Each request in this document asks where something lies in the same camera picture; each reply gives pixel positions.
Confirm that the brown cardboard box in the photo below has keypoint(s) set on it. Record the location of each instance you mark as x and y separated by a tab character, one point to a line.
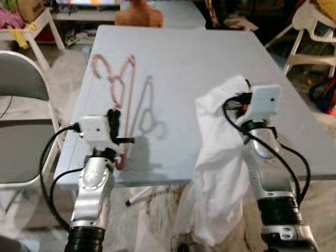
30	9

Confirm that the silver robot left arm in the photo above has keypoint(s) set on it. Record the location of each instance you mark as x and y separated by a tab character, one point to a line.
94	184

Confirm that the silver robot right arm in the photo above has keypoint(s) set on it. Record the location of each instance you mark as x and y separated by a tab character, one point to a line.
268	178

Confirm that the white shirt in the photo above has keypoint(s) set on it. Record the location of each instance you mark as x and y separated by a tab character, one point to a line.
215	178

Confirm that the shirtless person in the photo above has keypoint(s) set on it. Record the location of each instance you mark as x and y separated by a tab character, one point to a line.
139	18

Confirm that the red and blue backpack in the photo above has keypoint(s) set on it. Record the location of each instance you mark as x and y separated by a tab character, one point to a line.
325	97

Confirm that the grey and white folding chair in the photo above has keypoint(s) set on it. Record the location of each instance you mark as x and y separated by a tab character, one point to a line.
21	147

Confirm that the yellow cushion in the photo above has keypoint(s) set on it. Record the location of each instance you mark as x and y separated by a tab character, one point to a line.
328	2

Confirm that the yellow cloth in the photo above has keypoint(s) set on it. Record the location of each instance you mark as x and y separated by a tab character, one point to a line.
20	38

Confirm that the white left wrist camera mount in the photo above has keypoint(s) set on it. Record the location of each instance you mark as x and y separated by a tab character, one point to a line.
94	128

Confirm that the white wooden side table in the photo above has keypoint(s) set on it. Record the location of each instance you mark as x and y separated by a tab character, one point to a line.
47	21

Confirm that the pink patterned bag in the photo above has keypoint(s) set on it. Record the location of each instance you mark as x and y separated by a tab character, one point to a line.
9	20

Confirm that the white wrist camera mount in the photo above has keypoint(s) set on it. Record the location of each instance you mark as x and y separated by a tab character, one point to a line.
94	128
265	100

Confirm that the white baby high chair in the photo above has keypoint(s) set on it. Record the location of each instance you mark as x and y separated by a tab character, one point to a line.
310	18

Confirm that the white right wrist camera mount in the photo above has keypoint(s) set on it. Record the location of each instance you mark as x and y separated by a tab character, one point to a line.
265	100

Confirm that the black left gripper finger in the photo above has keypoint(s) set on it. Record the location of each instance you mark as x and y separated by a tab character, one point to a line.
126	140

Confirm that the pink plastic hanger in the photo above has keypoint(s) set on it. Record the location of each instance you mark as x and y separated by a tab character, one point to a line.
130	89

